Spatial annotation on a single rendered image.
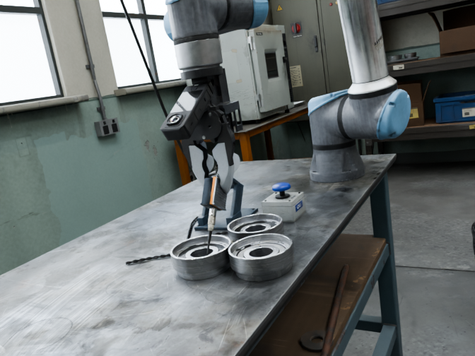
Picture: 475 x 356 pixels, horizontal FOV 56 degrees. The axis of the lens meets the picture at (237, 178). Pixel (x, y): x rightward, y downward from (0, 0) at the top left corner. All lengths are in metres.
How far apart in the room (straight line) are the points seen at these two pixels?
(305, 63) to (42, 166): 2.97
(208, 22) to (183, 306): 0.43
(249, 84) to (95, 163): 1.11
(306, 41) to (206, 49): 3.95
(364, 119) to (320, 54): 3.51
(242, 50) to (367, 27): 1.99
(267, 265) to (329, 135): 0.59
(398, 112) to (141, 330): 0.77
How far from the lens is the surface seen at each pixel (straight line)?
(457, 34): 4.10
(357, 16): 1.10
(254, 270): 0.69
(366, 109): 1.12
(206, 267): 0.73
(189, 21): 0.74
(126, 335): 0.65
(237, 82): 3.06
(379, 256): 1.40
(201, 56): 0.73
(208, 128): 0.74
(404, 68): 4.08
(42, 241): 2.50
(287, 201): 0.93
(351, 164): 1.22
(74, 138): 2.64
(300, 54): 4.69
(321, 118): 1.20
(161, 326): 0.65
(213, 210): 0.76
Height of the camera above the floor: 1.11
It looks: 13 degrees down
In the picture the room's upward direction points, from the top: 9 degrees counter-clockwise
